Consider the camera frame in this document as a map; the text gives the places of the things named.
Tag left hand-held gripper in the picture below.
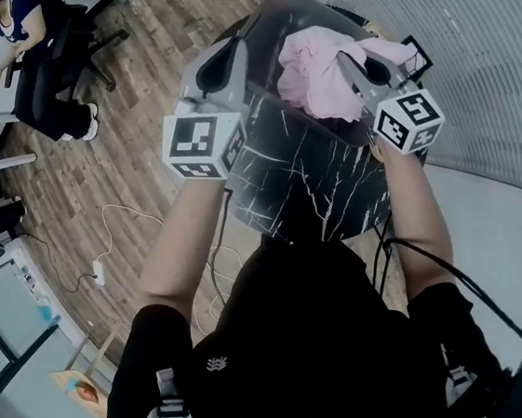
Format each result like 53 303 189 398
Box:
148 35 264 188

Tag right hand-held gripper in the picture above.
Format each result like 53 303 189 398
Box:
335 39 451 164

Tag grey transparent storage bin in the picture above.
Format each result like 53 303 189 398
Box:
233 0 395 158

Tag pink clothes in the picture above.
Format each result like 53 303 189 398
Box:
271 14 429 131

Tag person's right forearm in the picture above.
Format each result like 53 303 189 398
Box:
378 138 459 302

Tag person's left forearm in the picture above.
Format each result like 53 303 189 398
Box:
126 172 241 329

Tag black framed picture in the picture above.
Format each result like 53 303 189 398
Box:
398 33 435 81

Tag round black marble table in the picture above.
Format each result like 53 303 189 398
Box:
205 0 438 254

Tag black office chair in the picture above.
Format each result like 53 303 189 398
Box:
0 0 136 105

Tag white power strip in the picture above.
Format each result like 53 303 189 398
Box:
91 260 108 288

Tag person's black clothing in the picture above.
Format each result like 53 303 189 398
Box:
87 209 511 418

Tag teal packet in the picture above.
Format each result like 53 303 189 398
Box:
36 301 63 329

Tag black framed glass door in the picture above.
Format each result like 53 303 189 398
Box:
0 254 72 412

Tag brown bowl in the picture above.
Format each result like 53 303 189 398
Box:
73 380 100 407

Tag light wooden desk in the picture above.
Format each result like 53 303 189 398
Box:
45 330 127 418

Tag thin black cable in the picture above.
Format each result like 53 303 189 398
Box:
200 187 247 303

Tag black floor cable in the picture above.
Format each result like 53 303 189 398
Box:
20 225 98 300

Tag thick black cable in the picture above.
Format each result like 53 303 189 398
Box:
364 201 522 364

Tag grey harness strap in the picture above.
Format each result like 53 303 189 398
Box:
438 341 477 411

